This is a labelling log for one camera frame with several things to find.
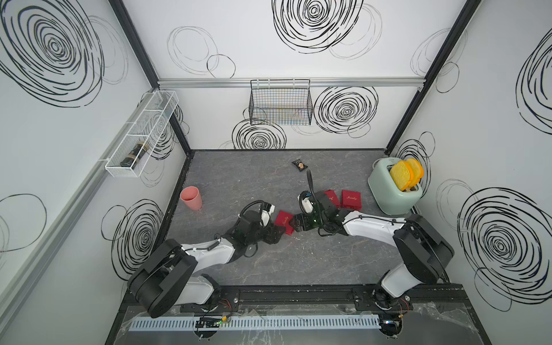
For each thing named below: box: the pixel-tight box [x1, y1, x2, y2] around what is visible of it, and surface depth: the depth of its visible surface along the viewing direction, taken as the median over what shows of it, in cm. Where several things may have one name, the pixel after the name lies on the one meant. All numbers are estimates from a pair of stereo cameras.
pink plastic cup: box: [179, 185, 203, 212], surface depth 94 cm
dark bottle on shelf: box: [120, 142, 150, 169], surface depth 68 cm
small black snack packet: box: [291, 158, 309, 172], surface depth 114 cm
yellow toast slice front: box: [389, 160, 411, 192], surface depth 87 cm
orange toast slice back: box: [406, 158, 425, 188], surface depth 84 cm
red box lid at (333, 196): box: [323, 189, 342, 209], surface depth 100 cm
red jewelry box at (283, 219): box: [274, 209, 295, 236], surface depth 91 cm
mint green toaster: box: [368, 156, 423, 216], surface depth 91 cm
